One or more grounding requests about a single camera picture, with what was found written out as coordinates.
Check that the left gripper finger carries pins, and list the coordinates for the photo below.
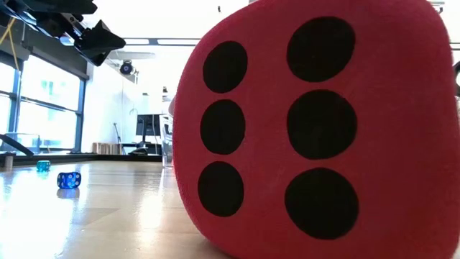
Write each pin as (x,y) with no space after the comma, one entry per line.
(94,57)
(102,37)

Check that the teal small die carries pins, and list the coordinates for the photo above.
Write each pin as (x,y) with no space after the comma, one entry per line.
(43,165)

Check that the blue small die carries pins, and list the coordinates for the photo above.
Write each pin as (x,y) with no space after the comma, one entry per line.
(69,180)

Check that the red plush die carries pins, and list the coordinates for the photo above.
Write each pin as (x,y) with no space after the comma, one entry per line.
(395,144)

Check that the ceiling light strip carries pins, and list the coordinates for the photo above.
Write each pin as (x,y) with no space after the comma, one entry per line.
(154,41)

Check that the black computer monitor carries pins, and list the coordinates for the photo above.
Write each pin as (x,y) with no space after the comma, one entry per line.
(147,124)

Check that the row of wooden blocks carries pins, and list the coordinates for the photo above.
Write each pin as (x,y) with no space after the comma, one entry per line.
(106,148)

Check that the black overhead camera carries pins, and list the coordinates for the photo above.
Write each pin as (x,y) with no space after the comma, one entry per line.
(126,67)

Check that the dark window frame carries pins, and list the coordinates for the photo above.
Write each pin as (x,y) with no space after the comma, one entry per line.
(78,115)

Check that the black table frame rail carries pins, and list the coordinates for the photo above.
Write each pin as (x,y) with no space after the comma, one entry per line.
(108,157)

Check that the black diagonal frame strut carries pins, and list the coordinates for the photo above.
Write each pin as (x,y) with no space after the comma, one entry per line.
(16,144)

